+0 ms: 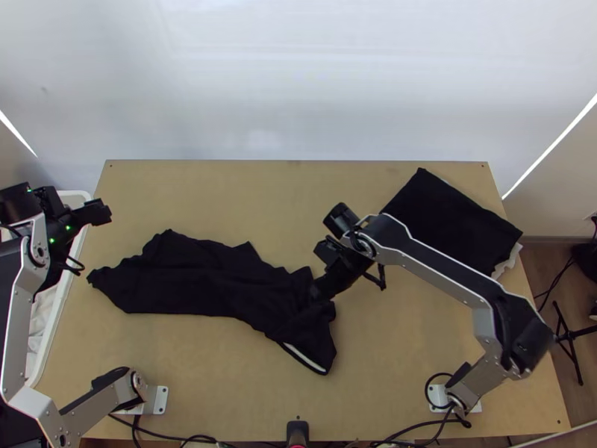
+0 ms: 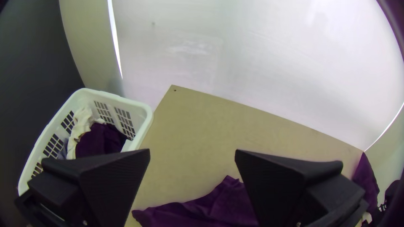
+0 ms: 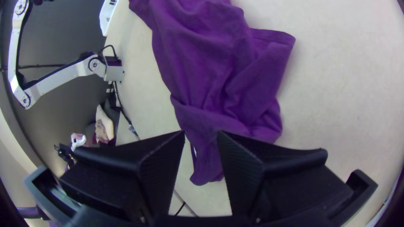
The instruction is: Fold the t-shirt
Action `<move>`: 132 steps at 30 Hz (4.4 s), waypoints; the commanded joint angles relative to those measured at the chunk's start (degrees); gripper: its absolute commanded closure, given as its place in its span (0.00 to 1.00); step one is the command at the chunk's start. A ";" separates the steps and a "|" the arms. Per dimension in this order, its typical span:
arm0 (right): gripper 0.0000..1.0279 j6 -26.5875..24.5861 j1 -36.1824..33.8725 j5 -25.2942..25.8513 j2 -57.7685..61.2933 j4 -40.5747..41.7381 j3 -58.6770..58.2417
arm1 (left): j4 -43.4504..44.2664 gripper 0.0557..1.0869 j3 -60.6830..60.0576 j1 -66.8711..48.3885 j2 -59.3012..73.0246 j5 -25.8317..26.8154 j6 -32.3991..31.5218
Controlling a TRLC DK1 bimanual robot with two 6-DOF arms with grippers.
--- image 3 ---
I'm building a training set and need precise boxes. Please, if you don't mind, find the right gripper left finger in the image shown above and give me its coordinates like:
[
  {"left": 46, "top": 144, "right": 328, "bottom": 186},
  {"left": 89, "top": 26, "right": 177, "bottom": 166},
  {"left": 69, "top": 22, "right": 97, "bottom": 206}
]
[{"left": 59, "top": 130, "right": 186, "bottom": 223}]

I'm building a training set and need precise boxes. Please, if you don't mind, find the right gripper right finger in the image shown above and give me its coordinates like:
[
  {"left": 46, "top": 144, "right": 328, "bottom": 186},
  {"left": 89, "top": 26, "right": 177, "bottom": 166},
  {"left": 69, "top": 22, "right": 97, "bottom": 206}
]
[{"left": 216, "top": 130, "right": 355, "bottom": 222}]

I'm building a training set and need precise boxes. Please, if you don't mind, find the dark t-shirt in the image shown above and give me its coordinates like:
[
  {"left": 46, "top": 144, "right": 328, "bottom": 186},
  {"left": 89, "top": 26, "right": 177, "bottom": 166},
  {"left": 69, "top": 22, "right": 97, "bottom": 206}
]
[{"left": 128, "top": 0, "right": 297, "bottom": 186}]

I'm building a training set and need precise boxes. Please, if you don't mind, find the white laundry basket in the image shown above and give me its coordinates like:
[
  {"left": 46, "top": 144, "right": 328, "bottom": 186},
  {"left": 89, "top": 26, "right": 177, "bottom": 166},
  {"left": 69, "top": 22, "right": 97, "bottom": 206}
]
[{"left": 99, "top": 0, "right": 120, "bottom": 37}]

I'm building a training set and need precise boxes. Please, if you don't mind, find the black cable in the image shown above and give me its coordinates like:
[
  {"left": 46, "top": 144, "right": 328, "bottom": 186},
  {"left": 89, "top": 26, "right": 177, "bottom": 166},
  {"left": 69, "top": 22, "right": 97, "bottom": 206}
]
[
  {"left": 98, "top": 44, "right": 119, "bottom": 62},
  {"left": 112, "top": 81, "right": 140, "bottom": 140}
]

